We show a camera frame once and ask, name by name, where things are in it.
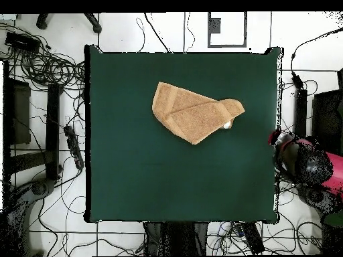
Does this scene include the orange terry towel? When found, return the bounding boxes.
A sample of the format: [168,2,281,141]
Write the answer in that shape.
[151,81,246,146]

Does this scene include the black upright bar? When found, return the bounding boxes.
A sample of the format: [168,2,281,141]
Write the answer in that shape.
[294,88,308,137]

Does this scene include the large black box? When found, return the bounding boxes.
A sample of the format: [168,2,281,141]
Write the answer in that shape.
[312,89,343,156]

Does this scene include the dark green rounded object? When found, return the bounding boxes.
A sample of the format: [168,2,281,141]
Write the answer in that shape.
[322,211,343,228]

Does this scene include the dark green table cloth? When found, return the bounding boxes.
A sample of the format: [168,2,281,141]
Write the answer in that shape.
[84,44,283,224]

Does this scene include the long black power strip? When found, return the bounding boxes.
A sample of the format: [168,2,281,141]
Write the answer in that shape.
[63,124,85,171]

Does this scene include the black angled leg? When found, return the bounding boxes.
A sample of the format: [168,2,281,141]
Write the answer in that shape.
[84,13,103,33]
[36,13,51,30]

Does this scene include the black power supply box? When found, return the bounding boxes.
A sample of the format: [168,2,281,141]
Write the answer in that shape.
[5,31,41,54]

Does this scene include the black inline cable adapter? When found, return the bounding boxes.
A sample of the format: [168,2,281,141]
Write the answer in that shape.
[290,70,305,90]

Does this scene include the grey pedestal leg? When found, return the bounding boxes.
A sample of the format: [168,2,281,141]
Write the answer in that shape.
[297,184,338,215]
[5,177,57,256]

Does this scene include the black cable tangle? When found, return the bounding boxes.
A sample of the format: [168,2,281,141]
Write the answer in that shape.
[0,21,86,92]
[206,222,269,255]

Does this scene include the black robot pedestal stand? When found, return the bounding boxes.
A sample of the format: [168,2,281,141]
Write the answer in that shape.
[143,221,210,256]

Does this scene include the black frame stand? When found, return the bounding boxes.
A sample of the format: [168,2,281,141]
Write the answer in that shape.
[2,61,64,183]

